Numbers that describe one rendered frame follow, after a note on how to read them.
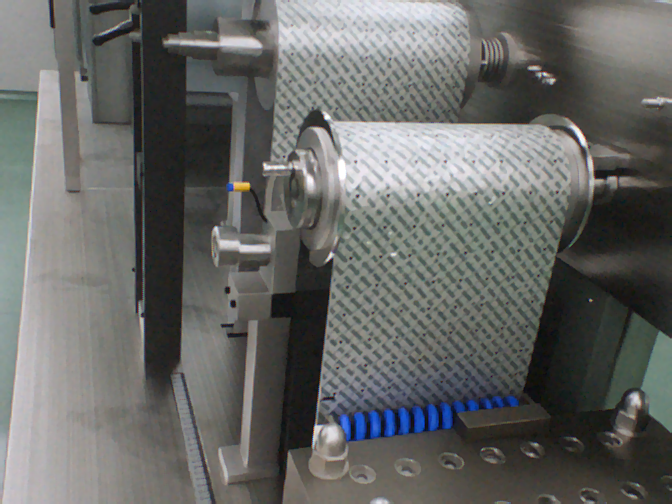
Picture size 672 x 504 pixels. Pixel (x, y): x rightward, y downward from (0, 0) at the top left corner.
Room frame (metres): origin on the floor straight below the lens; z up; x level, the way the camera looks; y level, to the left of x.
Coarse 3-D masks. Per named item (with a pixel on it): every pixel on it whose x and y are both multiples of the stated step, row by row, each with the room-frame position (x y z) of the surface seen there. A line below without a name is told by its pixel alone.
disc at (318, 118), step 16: (320, 112) 0.66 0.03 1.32; (304, 128) 0.70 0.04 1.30; (320, 128) 0.66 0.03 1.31; (336, 144) 0.62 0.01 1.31; (336, 160) 0.61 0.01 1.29; (336, 176) 0.61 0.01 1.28; (336, 192) 0.60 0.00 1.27; (336, 208) 0.60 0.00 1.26; (336, 224) 0.60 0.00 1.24; (336, 240) 0.60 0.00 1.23; (320, 256) 0.63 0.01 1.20
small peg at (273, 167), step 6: (264, 162) 0.65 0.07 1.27; (270, 162) 0.66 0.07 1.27; (276, 162) 0.66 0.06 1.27; (282, 162) 0.66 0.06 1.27; (288, 162) 0.66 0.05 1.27; (264, 168) 0.65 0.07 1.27; (270, 168) 0.65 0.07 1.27; (276, 168) 0.65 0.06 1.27; (282, 168) 0.66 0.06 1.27; (288, 168) 0.66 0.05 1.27; (264, 174) 0.65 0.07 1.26; (270, 174) 0.65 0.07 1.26; (276, 174) 0.66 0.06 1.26; (282, 174) 0.66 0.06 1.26; (288, 174) 0.66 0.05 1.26
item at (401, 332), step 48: (336, 288) 0.61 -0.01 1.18; (384, 288) 0.62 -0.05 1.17; (432, 288) 0.64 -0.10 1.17; (480, 288) 0.66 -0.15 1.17; (528, 288) 0.68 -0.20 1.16; (336, 336) 0.61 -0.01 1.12; (384, 336) 0.63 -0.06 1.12; (432, 336) 0.64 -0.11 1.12; (480, 336) 0.66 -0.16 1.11; (528, 336) 0.69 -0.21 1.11; (336, 384) 0.61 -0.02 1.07; (384, 384) 0.63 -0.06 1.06; (432, 384) 0.65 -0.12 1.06; (480, 384) 0.67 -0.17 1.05
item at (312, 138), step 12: (312, 132) 0.66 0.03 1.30; (300, 144) 0.69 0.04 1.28; (312, 144) 0.66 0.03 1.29; (324, 144) 0.64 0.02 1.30; (564, 144) 0.73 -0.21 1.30; (324, 156) 0.63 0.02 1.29; (324, 168) 0.62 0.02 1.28; (576, 168) 0.71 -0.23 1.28; (324, 180) 0.62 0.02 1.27; (576, 180) 0.70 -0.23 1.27; (324, 192) 0.62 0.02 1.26; (576, 192) 0.70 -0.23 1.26; (324, 204) 0.61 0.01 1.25; (324, 216) 0.61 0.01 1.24; (312, 228) 0.66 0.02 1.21; (324, 228) 0.61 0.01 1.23; (564, 228) 0.71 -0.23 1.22; (312, 240) 0.64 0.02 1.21; (324, 240) 0.62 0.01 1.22
